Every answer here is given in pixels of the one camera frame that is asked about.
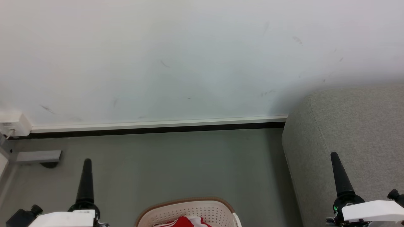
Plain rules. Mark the grey fabric sofa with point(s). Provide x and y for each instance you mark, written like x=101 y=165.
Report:
x=353 y=138

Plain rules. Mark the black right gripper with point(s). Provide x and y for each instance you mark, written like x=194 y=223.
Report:
x=341 y=203

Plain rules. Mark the grey metal furniture foot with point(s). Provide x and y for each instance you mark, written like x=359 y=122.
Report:
x=38 y=156

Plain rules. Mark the beige perforated laundry basket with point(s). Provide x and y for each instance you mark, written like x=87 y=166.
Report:
x=176 y=212

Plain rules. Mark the red and white garment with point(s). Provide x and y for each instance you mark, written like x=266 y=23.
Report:
x=184 y=222

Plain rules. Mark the white wall baseboard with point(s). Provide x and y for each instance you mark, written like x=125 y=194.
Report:
x=157 y=123

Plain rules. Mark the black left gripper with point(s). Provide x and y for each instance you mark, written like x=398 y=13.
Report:
x=96 y=212

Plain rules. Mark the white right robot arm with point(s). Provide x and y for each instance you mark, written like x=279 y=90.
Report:
x=372 y=210

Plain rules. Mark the white wall socket box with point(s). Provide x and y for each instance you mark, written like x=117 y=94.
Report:
x=14 y=124

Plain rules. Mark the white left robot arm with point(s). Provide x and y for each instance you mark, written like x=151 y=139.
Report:
x=63 y=219

